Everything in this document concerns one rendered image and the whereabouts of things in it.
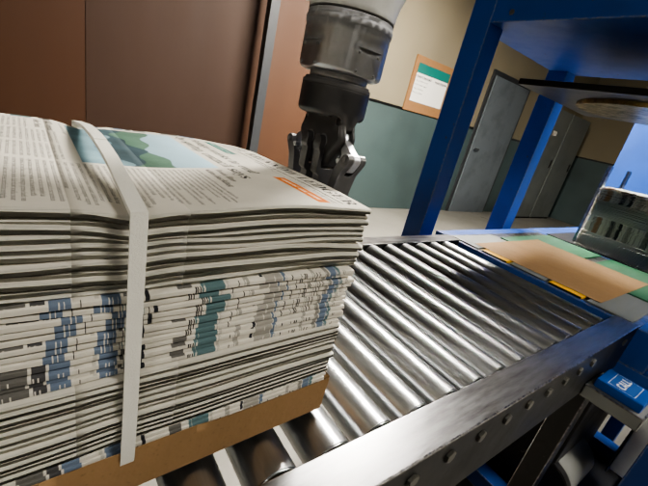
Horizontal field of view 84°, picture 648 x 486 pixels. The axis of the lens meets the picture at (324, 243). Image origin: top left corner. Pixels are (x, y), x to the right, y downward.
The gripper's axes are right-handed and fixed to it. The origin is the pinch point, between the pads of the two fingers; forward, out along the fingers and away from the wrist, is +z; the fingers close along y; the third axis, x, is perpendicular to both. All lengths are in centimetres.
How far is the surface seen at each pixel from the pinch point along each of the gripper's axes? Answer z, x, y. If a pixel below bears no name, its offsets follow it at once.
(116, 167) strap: -10.8, -21.9, 8.3
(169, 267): -5.9, -19.5, 13.4
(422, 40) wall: -113, 328, -302
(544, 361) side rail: 13.1, 39.0, 19.7
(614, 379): 20, 64, 26
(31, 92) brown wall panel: 17, -33, -293
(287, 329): 0.8, -9.4, 13.5
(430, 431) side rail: 13.1, 7.6, 20.7
